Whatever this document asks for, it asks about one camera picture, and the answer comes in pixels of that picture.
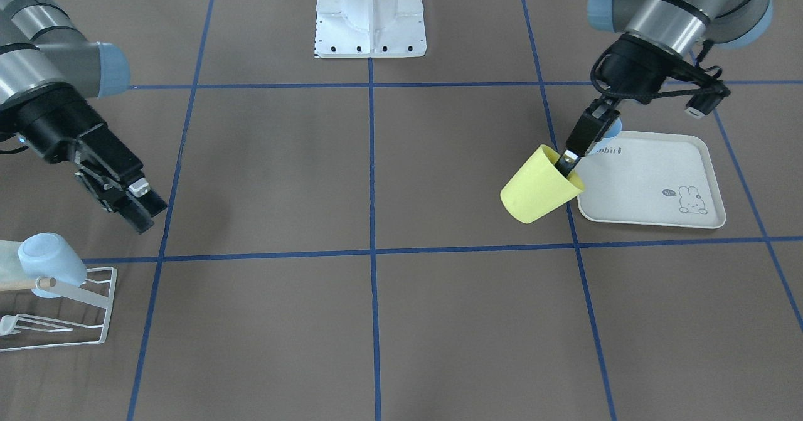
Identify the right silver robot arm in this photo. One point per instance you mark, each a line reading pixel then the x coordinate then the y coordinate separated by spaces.
pixel 49 71

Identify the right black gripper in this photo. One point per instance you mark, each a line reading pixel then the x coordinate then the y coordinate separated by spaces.
pixel 55 126

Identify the blue cup corner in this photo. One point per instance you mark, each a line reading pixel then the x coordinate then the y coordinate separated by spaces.
pixel 50 255

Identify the blue cup near base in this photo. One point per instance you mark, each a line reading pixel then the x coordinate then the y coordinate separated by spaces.
pixel 614 130

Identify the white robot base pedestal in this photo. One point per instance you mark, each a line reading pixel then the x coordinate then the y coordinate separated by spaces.
pixel 347 29

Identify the white wire cup rack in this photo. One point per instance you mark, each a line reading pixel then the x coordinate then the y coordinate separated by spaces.
pixel 45 313

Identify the pale green plastic cup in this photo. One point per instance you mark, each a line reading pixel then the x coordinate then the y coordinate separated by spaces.
pixel 11 266

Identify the yellow plastic cup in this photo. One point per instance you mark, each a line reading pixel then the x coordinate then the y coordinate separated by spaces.
pixel 538 188

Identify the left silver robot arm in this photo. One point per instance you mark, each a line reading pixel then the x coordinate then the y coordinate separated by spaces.
pixel 687 29

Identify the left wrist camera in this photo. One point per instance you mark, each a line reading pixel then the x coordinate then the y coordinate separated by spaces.
pixel 705 101

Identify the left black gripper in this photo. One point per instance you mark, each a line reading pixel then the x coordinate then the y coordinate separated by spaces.
pixel 640 63

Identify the cream plastic tray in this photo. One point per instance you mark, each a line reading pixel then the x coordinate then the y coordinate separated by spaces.
pixel 647 178

